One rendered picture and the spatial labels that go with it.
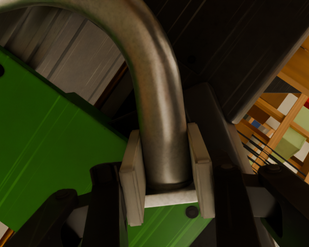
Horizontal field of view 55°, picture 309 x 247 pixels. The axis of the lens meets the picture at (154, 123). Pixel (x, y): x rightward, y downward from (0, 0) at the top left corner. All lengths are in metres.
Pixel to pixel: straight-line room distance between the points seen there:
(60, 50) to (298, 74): 0.69
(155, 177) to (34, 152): 0.10
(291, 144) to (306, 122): 0.40
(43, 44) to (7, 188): 0.12
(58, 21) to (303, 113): 3.62
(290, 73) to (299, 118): 2.74
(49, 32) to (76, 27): 0.35
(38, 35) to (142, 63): 0.10
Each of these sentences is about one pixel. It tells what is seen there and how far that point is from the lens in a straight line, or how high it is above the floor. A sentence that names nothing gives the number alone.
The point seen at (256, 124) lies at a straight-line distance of 8.65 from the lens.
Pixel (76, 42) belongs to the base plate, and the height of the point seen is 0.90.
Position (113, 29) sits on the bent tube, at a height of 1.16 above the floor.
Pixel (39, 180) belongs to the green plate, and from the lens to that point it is 0.25.
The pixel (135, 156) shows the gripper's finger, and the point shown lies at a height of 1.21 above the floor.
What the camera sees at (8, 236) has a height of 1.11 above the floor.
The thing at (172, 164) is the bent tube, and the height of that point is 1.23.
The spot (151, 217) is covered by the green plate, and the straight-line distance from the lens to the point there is 0.24.
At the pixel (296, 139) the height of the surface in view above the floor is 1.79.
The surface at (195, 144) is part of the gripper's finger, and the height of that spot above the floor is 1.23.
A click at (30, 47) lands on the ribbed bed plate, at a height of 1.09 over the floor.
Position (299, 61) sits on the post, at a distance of 1.00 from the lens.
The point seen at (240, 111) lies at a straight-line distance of 0.27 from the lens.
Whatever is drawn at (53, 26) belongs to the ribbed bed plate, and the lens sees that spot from 0.26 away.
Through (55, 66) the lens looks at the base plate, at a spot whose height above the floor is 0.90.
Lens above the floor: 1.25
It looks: 13 degrees down
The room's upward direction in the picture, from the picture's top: 129 degrees clockwise
